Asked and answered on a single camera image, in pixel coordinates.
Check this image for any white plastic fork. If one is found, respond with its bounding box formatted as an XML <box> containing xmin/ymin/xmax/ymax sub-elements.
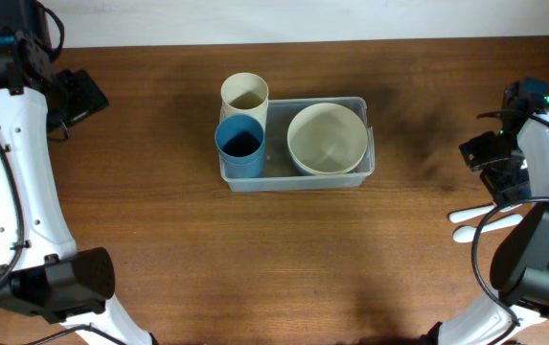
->
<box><xmin>447</xmin><ymin>203</ymin><xmax>496</xmax><ymax>223</ymax></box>

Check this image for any white plastic spoon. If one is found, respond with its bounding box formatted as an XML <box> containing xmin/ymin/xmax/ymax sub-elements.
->
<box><xmin>452</xmin><ymin>214</ymin><xmax>523</xmax><ymax>243</ymax></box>

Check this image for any cream bowl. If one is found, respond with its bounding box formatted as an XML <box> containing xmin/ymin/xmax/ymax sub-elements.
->
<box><xmin>291</xmin><ymin>155</ymin><xmax>362</xmax><ymax>175</ymax></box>
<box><xmin>286</xmin><ymin>103</ymin><xmax>369</xmax><ymax>162</ymax></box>

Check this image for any cream cup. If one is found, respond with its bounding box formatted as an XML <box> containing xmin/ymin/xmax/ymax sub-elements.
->
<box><xmin>220</xmin><ymin>73</ymin><xmax>269</xmax><ymax>129</ymax></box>

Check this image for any blue cup front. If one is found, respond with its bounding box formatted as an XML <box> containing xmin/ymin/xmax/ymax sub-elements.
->
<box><xmin>215</xmin><ymin>114</ymin><xmax>265</xmax><ymax>164</ymax></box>

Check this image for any blue cup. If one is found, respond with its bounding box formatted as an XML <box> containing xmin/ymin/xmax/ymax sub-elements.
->
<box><xmin>215</xmin><ymin>114</ymin><xmax>265</xmax><ymax>164</ymax></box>
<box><xmin>221</xmin><ymin>154</ymin><xmax>264</xmax><ymax>178</ymax></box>

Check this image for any blue bowl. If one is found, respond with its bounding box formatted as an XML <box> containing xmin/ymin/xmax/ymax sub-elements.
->
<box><xmin>293</xmin><ymin>161</ymin><xmax>312</xmax><ymax>175</ymax></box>

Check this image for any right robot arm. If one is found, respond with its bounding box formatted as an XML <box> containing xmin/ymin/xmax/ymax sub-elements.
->
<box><xmin>420</xmin><ymin>78</ymin><xmax>549</xmax><ymax>344</ymax></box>

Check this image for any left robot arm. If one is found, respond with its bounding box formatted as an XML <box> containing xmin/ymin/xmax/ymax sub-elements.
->
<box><xmin>0</xmin><ymin>0</ymin><xmax>154</xmax><ymax>344</ymax></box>

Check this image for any clear plastic container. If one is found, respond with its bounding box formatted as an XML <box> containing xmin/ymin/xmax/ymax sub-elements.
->
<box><xmin>219</xmin><ymin>97</ymin><xmax>376</xmax><ymax>192</ymax></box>

